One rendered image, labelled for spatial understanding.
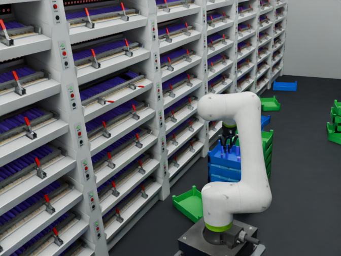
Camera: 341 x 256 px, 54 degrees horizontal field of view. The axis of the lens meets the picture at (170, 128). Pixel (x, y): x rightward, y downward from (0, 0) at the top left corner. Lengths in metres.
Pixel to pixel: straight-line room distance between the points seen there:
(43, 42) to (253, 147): 0.96
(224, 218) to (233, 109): 0.47
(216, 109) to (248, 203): 0.42
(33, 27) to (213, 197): 1.00
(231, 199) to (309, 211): 1.09
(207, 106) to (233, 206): 0.44
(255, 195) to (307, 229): 0.91
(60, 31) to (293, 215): 1.77
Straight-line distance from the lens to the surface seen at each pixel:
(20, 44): 1.39
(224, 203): 1.42
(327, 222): 2.38
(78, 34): 1.58
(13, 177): 1.53
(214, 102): 1.48
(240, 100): 1.49
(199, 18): 2.62
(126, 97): 1.87
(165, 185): 2.42
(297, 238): 2.21
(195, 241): 1.56
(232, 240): 1.50
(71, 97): 1.55
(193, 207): 2.37
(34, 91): 1.44
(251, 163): 1.45
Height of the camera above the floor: 1.44
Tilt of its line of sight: 24 degrees down
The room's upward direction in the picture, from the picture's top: 4 degrees counter-clockwise
